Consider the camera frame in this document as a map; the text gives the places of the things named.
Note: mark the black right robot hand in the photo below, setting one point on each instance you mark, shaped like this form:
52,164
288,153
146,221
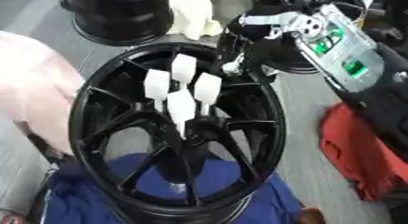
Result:
249,56

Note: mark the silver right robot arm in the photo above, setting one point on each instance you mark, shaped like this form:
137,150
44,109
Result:
345,60

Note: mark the white pin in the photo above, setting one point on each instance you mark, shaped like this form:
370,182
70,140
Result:
181,107
206,88
184,67
157,84

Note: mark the black spoked wheel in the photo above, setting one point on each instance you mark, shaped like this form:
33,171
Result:
90,118

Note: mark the cream plastic object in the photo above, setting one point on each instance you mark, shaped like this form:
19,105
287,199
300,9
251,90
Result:
194,13

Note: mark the red cloth bag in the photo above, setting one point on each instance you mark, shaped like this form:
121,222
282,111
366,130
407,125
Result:
361,154

